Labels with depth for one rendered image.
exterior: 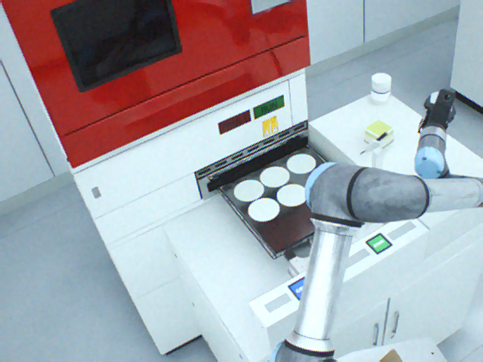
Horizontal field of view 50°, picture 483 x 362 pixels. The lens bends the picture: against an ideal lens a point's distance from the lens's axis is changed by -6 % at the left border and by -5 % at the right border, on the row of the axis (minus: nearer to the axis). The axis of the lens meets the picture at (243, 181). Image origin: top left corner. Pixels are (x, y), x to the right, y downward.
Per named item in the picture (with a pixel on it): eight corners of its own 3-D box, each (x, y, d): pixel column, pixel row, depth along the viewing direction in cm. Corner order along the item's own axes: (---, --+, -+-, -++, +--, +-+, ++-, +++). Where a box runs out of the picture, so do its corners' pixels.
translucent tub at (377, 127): (362, 143, 179) (363, 127, 175) (377, 133, 182) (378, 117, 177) (379, 153, 175) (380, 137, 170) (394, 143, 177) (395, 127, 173)
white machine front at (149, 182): (106, 246, 180) (65, 158, 153) (306, 148, 203) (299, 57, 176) (109, 252, 178) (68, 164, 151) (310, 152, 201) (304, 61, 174)
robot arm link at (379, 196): (397, 173, 100) (510, 172, 129) (353, 167, 108) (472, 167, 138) (391, 234, 101) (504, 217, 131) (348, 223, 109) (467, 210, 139)
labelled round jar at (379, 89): (366, 98, 197) (367, 77, 191) (381, 91, 199) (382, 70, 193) (379, 107, 193) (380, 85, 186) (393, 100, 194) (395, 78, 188)
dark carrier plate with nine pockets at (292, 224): (221, 188, 183) (221, 187, 182) (306, 147, 192) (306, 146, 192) (275, 253, 159) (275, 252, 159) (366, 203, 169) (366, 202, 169)
